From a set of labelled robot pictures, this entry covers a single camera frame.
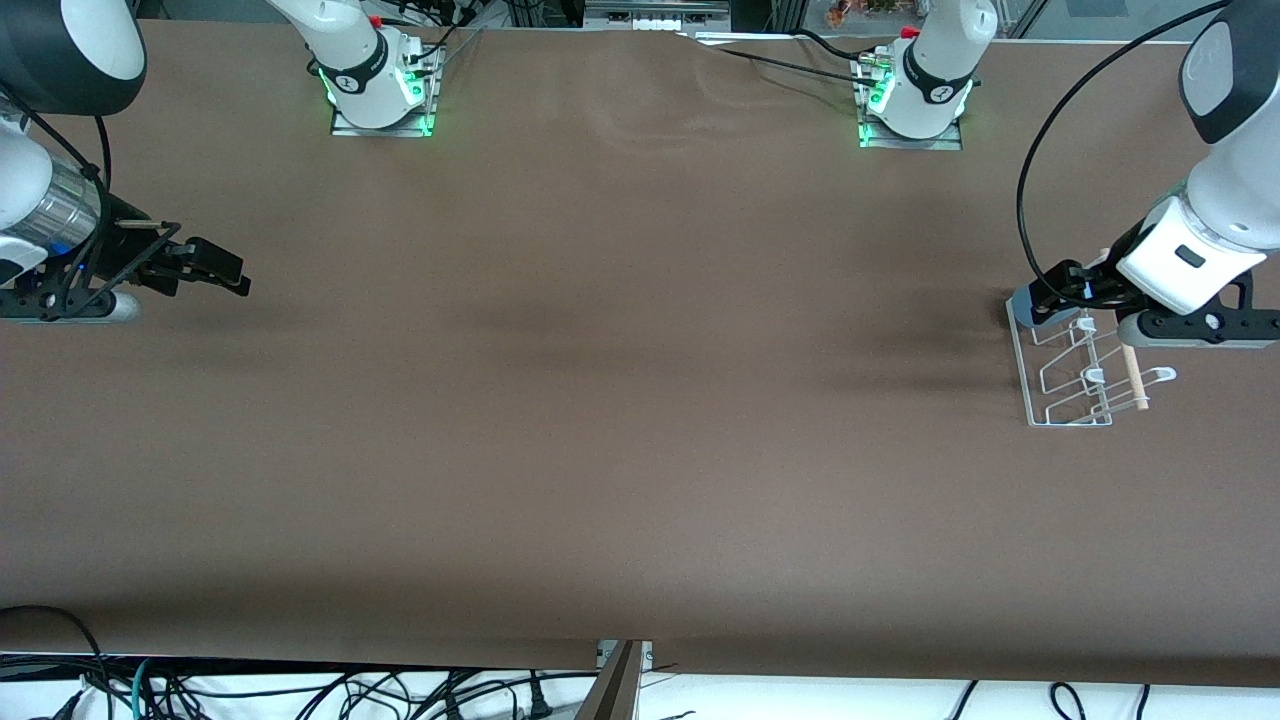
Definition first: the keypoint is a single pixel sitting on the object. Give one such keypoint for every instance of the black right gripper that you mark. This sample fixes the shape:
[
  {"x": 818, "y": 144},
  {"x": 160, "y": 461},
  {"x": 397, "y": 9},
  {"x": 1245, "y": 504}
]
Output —
[{"x": 137, "y": 252}]

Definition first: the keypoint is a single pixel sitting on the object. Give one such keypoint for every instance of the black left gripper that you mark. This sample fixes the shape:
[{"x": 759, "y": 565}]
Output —
[{"x": 1098, "y": 279}]

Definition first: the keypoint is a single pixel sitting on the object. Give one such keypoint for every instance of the blue plastic cup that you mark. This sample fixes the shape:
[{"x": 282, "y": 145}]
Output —
[{"x": 1025, "y": 306}]

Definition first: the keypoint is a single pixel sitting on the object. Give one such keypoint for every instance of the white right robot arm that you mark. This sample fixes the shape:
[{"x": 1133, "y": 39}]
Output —
[{"x": 350, "y": 60}]

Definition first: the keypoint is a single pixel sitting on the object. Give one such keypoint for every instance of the brown table cover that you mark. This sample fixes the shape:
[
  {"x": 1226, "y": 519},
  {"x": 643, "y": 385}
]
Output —
[{"x": 640, "y": 450}]

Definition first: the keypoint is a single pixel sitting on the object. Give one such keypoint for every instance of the white power strip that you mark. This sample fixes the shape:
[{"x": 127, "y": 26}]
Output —
[{"x": 658, "y": 25}]

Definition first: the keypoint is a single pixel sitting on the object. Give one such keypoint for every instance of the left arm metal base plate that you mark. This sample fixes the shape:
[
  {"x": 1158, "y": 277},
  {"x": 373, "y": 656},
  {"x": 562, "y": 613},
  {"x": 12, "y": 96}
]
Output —
[{"x": 910, "y": 144}]

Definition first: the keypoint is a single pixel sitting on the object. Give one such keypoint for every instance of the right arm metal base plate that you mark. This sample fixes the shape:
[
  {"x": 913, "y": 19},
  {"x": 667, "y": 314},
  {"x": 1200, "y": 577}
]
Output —
[{"x": 385, "y": 131}]

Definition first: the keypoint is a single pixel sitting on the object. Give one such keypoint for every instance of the small metal table bracket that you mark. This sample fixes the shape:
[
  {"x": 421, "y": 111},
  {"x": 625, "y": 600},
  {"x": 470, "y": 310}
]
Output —
[{"x": 648, "y": 655}]

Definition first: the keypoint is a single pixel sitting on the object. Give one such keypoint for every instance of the brown angled post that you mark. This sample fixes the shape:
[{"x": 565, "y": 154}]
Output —
[{"x": 612, "y": 690}]

